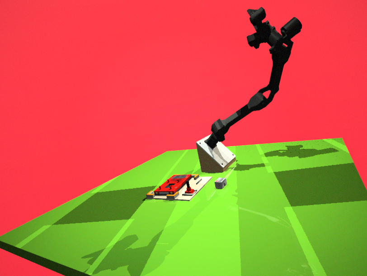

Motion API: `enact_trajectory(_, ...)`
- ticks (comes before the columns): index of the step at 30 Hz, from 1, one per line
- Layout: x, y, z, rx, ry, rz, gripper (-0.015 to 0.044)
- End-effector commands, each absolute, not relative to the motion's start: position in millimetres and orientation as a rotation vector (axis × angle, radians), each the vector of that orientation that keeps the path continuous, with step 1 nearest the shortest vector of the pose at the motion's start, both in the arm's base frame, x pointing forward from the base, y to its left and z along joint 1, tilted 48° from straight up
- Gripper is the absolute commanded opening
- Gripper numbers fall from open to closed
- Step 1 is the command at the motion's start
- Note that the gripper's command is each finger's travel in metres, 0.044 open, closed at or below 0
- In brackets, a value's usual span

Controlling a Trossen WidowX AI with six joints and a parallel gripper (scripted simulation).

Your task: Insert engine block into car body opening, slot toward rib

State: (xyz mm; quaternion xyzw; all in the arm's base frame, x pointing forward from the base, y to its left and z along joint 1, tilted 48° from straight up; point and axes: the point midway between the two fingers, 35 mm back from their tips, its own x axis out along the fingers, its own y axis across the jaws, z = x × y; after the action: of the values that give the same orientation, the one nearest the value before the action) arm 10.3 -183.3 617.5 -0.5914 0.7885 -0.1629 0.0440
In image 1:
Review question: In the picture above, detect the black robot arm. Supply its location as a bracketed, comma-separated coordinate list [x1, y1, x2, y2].
[204, 17, 302, 149]

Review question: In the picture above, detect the red toy car body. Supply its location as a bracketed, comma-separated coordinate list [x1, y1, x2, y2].
[154, 174, 192, 195]

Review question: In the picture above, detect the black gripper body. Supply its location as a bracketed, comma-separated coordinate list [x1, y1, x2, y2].
[249, 7, 276, 43]

